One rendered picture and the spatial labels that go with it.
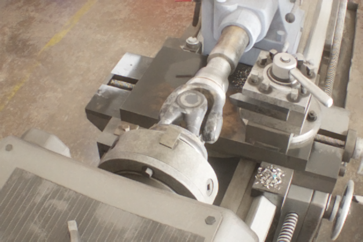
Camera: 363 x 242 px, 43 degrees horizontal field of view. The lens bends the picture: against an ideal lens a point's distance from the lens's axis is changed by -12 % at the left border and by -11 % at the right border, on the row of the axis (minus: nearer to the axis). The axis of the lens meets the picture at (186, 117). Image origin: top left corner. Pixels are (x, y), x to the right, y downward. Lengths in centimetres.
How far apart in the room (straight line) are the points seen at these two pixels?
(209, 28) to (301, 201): 61
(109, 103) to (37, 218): 88
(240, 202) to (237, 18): 52
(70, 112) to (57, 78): 33
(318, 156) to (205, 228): 79
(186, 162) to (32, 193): 35
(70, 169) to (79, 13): 293
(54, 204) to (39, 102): 223
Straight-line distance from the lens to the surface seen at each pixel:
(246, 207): 139
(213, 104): 121
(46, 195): 80
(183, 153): 101
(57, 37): 349
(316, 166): 145
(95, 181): 80
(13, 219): 79
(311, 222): 154
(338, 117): 161
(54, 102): 297
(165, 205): 76
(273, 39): 168
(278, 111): 127
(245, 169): 146
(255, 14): 151
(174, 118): 114
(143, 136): 103
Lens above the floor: 196
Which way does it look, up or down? 45 degrees down
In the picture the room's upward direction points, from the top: straight up
